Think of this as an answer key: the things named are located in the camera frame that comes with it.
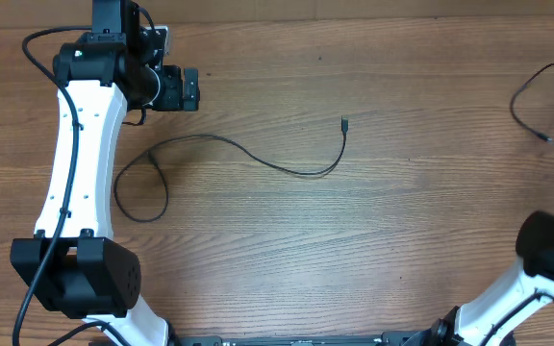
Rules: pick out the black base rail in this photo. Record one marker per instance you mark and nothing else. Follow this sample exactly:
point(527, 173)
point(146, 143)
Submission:
point(395, 338)

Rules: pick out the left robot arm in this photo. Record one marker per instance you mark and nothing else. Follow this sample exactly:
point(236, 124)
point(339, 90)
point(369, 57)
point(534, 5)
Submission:
point(71, 263)

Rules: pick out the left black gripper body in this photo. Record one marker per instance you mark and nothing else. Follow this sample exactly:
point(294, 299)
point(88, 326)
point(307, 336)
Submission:
point(170, 95)

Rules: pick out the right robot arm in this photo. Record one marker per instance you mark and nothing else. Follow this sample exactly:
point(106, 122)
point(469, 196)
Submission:
point(524, 288)

